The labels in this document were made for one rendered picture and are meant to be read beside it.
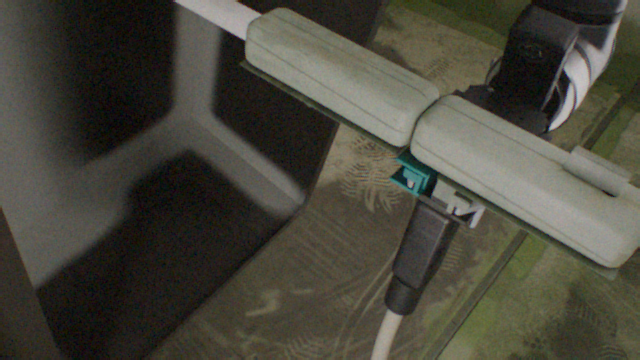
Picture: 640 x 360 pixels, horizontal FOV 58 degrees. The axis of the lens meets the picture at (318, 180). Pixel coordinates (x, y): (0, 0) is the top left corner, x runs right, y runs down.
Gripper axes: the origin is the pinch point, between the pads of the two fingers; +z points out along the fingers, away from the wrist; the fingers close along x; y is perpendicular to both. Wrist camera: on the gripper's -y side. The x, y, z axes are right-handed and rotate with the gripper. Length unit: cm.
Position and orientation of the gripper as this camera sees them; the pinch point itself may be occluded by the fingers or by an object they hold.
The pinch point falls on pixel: (445, 180)
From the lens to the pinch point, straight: 42.0
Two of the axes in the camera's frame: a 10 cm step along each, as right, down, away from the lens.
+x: -8.0, -5.0, 3.3
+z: -5.7, 4.9, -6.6
